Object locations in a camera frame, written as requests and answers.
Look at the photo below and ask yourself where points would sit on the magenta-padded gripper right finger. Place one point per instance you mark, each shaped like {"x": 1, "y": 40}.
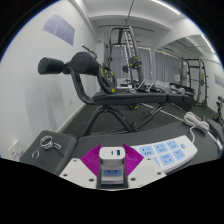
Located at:
{"x": 145, "y": 171}

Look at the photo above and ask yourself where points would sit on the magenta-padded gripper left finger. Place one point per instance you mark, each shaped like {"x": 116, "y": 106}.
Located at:
{"x": 78, "y": 171}

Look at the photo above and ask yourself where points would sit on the white charger block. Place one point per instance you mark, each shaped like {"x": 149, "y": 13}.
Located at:
{"x": 112, "y": 160}

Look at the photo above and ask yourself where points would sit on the white power strip blue sockets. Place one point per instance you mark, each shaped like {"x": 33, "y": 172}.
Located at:
{"x": 166, "y": 153}

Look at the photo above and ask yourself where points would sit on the black bench seat pad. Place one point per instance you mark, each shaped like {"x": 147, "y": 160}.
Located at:
{"x": 46, "y": 160}

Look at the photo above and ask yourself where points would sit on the metal spring collar clip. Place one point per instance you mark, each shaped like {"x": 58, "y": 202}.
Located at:
{"x": 46, "y": 142}

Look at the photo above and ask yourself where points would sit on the black weight bench with rollers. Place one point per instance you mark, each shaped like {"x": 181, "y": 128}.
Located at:
{"x": 130, "y": 97}

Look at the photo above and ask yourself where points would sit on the group of chrome dumbbells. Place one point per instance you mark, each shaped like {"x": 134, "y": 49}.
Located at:
{"x": 173, "y": 89}

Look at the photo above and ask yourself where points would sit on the black yellow weight plate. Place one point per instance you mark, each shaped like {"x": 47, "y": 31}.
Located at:
{"x": 107, "y": 79}

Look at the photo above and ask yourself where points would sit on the dumbbell rack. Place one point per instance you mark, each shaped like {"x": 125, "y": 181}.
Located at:
{"x": 220, "y": 110}

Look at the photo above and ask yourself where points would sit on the black squat rack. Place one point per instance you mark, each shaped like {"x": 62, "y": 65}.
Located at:
{"x": 200, "y": 80}

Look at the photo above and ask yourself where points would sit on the grey window curtain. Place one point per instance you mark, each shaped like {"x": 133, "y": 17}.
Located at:
{"x": 168, "y": 66}
{"x": 146, "y": 63}

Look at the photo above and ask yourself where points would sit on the white wall outlet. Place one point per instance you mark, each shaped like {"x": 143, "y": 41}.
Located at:
{"x": 15, "y": 149}

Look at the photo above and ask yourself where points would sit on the small purple wall poster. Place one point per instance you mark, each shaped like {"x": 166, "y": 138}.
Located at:
{"x": 219, "y": 80}

